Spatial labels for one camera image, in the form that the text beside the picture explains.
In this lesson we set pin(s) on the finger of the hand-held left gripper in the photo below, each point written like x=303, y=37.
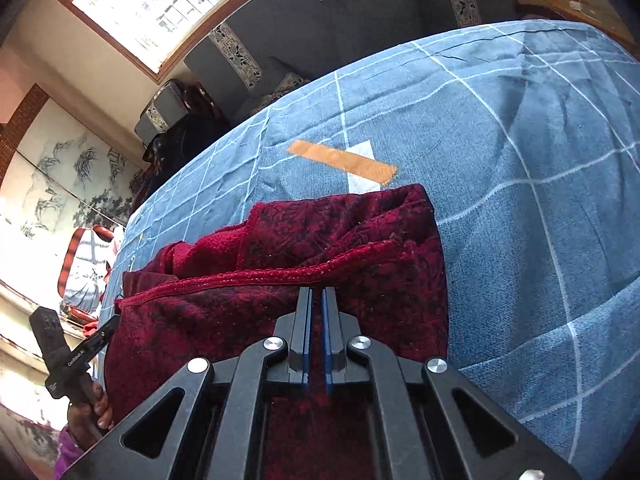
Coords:
x=102, y=334

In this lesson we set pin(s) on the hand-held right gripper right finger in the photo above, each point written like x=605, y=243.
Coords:
x=330, y=320

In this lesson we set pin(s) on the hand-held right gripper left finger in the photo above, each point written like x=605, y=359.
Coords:
x=303, y=320

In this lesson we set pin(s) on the dark red patterned sweater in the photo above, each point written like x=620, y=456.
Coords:
x=350, y=240

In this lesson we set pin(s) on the person's left forearm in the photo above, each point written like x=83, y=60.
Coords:
x=70, y=455

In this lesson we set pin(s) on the person's left hand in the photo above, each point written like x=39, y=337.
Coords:
x=100, y=410

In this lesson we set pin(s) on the red cloth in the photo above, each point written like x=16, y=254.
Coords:
x=91, y=328

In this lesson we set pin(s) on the plaid chair cushion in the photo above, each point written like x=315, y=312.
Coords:
x=85, y=270

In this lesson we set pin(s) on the wooden armchair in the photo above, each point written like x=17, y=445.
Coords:
x=100, y=231

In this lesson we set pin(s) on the white tape strip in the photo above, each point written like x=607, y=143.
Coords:
x=364, y=182

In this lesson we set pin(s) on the long orange tape strip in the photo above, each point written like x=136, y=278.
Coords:
x=340, y=160

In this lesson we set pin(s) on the painted folding screen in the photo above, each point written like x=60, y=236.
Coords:
x=60, y=175

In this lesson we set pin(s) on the grey armchair with dark bag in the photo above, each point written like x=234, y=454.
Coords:
x=190, y=130

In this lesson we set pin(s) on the blue plaid bed sheet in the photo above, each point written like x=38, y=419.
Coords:
x=500, y=160

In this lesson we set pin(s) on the grey cushioned chair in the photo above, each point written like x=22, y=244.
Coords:
x=165, y=107

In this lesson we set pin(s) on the small dark grey pillow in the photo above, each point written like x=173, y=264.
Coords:
x=265, y=85

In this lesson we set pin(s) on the grey padded headboard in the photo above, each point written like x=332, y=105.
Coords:
x=350, y=10

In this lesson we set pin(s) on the wooden framed window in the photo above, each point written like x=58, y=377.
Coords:
x=150, y=0

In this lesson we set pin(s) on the wooden bedside table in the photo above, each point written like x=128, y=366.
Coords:
x=575, y=10

